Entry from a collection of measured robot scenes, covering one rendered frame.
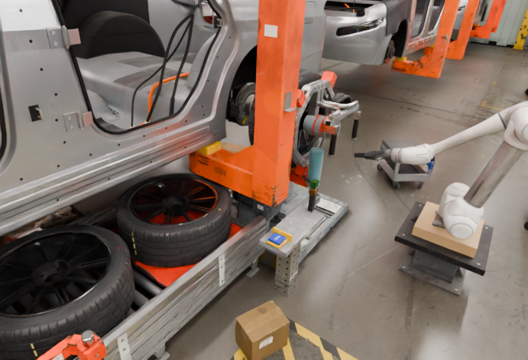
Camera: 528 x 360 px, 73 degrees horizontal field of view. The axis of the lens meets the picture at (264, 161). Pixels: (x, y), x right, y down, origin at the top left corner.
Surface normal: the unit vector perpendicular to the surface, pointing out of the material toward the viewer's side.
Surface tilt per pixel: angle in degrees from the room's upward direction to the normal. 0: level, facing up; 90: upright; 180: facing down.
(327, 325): 0
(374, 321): 0
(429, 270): 90
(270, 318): 0
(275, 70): 90
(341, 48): 106
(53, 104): 89
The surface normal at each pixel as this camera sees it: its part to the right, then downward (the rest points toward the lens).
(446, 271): -0.57, 0.35
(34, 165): 0.81, 0.33
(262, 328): 0.04, -0.89
